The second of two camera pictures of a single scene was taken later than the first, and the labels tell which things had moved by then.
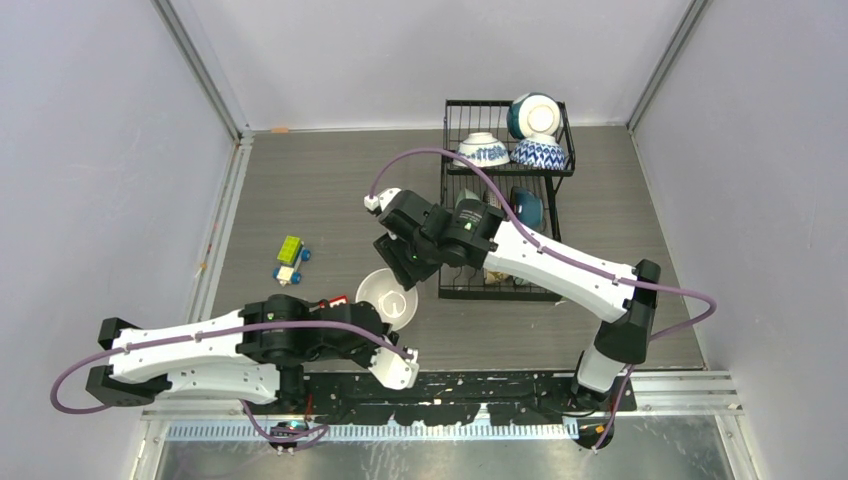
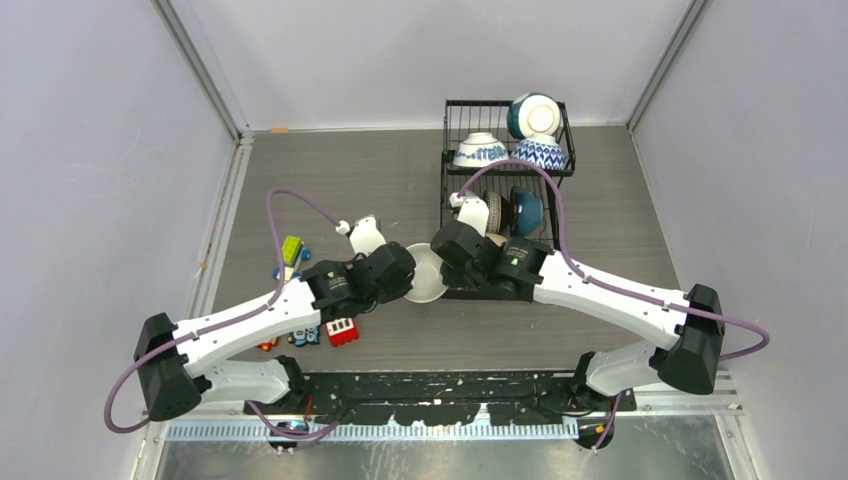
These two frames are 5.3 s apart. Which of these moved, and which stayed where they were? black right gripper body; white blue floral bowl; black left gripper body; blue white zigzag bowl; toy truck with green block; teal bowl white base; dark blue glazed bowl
Moved: black right gripper body; black left gripper body
Stayed: dark blue glazed bowl; blue white zigzag bowl; teal bowl white base; white blue floral bowl; toy truck with green block
